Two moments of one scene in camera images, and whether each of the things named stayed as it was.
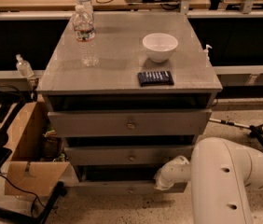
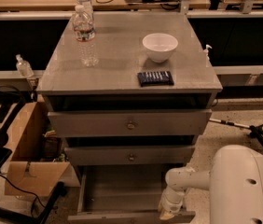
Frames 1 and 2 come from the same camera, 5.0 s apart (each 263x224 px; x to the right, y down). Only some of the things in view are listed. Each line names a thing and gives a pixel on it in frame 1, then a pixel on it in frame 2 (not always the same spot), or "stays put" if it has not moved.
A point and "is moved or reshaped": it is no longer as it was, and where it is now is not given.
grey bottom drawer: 119,180 is moved or reshaped
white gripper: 170,175 → 173,203
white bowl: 159,46 stays put
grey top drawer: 129,123 stays put
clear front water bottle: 84,33 stays put
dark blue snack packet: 156,78 stays put
